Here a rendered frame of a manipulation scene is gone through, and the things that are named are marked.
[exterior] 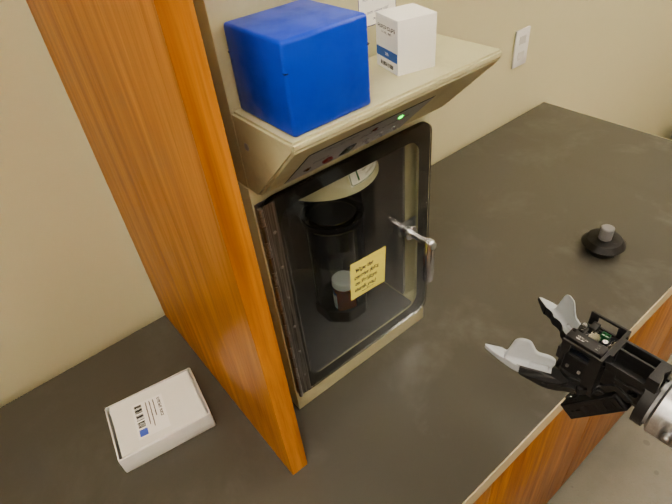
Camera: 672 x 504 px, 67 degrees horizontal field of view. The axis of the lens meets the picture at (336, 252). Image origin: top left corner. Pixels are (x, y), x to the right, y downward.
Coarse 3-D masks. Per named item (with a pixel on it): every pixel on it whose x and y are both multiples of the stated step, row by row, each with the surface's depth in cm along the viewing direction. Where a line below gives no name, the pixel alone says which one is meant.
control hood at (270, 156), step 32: (448, 64) 59; (480, 64) 60; (384, 96) 54; (416, 96) 56; (448, 96) 67; (256, 128) 51; (320, 128) 49; (352, 128) 52; (256, 160) 55; (288, 160) 50; (256, 192) 59
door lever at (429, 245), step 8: (408, 232) 84; (416, 232) 84; (416, 240) 84; (424, 240) 83; (432, 240) 82; (424, 248) 83; (432, 248) 82; (424, 256) 84; (432, 256) 84; (424, 264) 85; (432, 264) 85; (424, 272) 86; (432, 272) 86; (424, 280) 87
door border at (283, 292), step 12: (264, 216) 63; (276, 216) 64; (264, 228) 63; (276, 228) 65; (264, 240) 65; (276, 240) 66; (276, 252) 67; (276, 264) 68; (288, 276) 71; (276, 288) 70; (288, 288) 72; (288, 300) 73; (288, 312) 75; (288, 324) 76; (300, 336) 79; (300, 348) 81; (300, 360) 82; (300, 372) 84; (300, 384) 85
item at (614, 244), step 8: (608, 224) 113; (592, 232) 116; (600, 232) 113; (608, 232) 111; (616, 232) 115; (584, 240) 115; (592, 240) 114; (600, 240) 113; (608, 240) 112; (616, 240) 113; (592, 248) 113; (600, 248) 112; (608, 248) 111; (616, 248) 111; (624, 248) 112; (600, 256) 113; (608, 256) 112
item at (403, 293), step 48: (384, 144) 71; (288, 192) 64; (336, 192) 69; (384, 192) 76; (288, 240) 68; (336, 240) 74; (384, 240) 82; (336, 288) 79; (384, 288) 88; (336, 336) 86
